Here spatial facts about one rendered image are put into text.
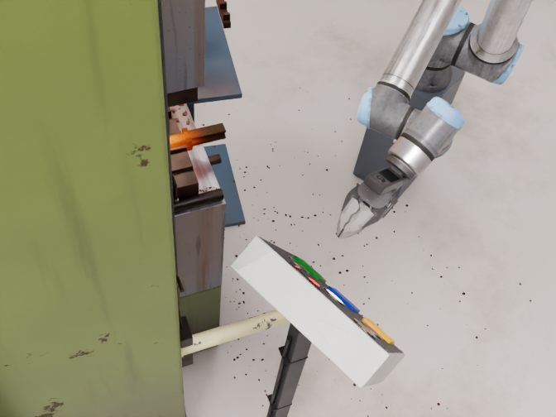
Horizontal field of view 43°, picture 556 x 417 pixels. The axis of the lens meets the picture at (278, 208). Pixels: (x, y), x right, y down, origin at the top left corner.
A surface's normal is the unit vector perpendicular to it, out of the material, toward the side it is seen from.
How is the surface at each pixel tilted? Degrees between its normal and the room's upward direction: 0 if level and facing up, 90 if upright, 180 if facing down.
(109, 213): 90
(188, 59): 90
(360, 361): 30
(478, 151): 0
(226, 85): 0
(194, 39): 90
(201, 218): 90
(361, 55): 0
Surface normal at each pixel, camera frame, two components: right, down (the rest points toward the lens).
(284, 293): -0.27, -0.19
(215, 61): 0.09, -0.55
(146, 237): 0.35, 0.80
